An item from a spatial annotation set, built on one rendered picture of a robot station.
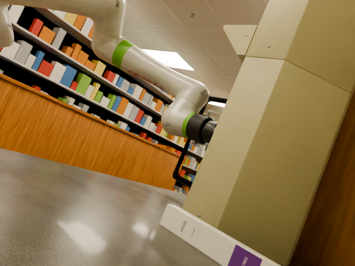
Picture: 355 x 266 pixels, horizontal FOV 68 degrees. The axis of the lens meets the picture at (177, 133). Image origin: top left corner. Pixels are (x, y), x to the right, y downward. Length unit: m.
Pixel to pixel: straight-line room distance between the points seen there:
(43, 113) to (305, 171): 2.21
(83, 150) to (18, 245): 2.56
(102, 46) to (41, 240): 0.90
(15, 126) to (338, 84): 2.27
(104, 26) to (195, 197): 0.72
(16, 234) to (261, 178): 0.52
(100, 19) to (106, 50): 0.12
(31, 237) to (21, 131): 2.23
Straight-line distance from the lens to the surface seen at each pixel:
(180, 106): 0.94
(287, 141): 0.71
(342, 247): 0.98
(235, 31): 0.85
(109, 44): 1.12
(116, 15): 1.08
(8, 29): 1.19
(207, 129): 0.85
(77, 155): 2.84
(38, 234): 0.35
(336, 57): 0.82
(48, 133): 2.64
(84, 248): 0.35
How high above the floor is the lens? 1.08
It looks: 5 degrees up
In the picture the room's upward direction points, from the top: 23 degrees clockwise
